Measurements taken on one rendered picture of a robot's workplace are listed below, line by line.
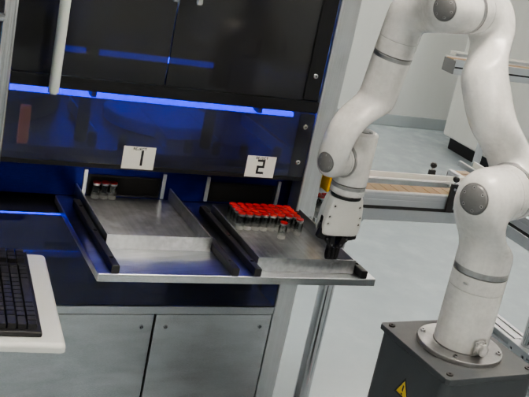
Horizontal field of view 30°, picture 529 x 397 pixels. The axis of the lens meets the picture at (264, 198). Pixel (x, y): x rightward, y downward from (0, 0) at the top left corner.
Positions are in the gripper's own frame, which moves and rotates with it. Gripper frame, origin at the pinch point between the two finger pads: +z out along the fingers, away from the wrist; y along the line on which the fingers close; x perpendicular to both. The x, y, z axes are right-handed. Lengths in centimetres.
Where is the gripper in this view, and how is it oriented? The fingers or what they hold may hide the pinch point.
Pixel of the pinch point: (331, 253)
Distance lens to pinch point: 241.3
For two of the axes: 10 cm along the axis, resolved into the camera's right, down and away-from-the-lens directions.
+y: -9.1, -0.6, -4.2
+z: -2.0, 9.3, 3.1
